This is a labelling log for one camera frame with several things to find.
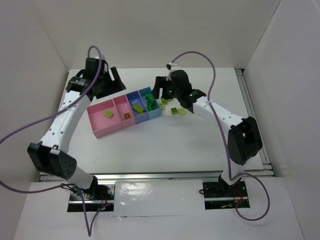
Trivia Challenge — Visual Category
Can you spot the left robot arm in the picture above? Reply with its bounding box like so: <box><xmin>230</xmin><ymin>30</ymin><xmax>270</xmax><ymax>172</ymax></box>
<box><xmin>27</xmin><ymin>57</ymin><xmax>126</xmax><ymax>199</ymax></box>

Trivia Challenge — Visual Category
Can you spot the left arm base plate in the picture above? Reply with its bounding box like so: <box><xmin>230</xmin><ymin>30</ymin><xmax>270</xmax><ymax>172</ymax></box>
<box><xmin>67</xmin><ymin>182</ymin><xmax>116</xmax><ymax>213</ymax></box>

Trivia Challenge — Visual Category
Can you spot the pale lime lego brick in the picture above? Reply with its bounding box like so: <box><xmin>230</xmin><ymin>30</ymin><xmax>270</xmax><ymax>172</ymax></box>
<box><xmin>177</xmin><ymin>107</ymin><xmax>187</xmax><ymax>116</ymax></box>

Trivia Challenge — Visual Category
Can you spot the green long lego brick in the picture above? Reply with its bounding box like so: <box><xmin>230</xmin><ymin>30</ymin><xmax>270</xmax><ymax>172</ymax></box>
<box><xmin>145</xmin><ymin>96</ymin><xmax>156</xmax><ymax>106</ymax></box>

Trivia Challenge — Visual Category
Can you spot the aluminium rail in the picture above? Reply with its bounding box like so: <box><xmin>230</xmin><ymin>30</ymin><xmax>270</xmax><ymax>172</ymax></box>
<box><xmin>39</xmin><ymin>169</ymin><xmax>275</xmax><ymax>182</ymax></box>
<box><xmin>234</xmin><ymin>68</ymin><xmax>271</xmax><ymax>165</ymax></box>

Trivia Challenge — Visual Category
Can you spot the lime long lego brick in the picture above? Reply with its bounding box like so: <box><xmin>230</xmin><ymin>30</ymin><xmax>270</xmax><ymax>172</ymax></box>
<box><xmin>132</xmin><ymin>104</ymin><xmax>145</xmax><ymax>114</ymax></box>

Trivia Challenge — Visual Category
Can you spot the brown lego plate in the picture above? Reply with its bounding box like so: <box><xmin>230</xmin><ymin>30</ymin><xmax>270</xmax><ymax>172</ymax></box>
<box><xmin>124</xmin><ymin>112</ymin><xmax>131</xmax><ymax>120</ymax></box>

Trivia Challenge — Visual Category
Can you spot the pink container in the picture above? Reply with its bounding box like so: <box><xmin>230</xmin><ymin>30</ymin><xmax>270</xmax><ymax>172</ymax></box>
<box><xmin>87</xmin><ymin>95</ymin><xmax>136</xmax><ymax>139</ymax></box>

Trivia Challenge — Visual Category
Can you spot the aluminium rail right side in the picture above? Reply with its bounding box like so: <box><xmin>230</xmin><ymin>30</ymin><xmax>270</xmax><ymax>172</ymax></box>
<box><xmin>234</xmin><ymin>68</ymin><xmax>271</xmax><ymax>165</ymax></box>

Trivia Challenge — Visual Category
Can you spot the light blue container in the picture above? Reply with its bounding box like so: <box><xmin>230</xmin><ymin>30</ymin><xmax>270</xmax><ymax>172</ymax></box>
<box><xmin>138</xmin><ymin>87</ymin><xmax>162</xmax><ymax>119</ymax></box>

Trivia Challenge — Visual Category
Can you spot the aluminium rail front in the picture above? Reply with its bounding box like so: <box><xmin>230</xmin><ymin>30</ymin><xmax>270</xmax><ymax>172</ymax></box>
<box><xmin>39</xmin><ymin>169</ymin><xmax>275</xmax><ymax>182</ymax></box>

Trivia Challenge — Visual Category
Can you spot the purple blue container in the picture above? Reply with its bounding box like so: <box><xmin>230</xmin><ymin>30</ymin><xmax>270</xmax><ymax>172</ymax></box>
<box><xmin>126</xmin><ymin>91</ymin><xmax>149</xmax><ymax>124</ymax></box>

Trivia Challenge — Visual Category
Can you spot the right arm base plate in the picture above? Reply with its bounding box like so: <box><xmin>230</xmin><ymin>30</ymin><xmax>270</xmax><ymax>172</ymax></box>
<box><xmin>198</xmin><ymin>181</ymin><xmax>250</xmax><ymax>210</ymax></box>

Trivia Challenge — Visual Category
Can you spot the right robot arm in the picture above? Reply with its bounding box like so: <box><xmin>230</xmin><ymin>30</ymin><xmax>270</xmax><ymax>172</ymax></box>
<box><xmin>151</xmin><ymin>70</ymin><xmax>263</xmax><ymax>194</ymax></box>

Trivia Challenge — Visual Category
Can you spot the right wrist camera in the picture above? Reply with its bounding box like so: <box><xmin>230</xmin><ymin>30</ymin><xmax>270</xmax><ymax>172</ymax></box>
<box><xmin>166</xmin><ymin>62</ymin><xmax>180</xmax><ymax>71</ymax></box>

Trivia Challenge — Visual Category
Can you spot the lime square lego hollow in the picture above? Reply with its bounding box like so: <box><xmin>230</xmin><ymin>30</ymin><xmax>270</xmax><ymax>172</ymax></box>
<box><xmin>171</xmin><ymin>107</ymin><xmax>178</xmax><ymax>115</ymax></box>

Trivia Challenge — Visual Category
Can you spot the lime lego brick left edge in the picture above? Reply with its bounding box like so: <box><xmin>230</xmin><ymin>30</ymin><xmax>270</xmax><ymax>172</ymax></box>
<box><xmin>161</xmin><ymin>98</ymin><xmax>172</xmax><ymax>105</ymax></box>

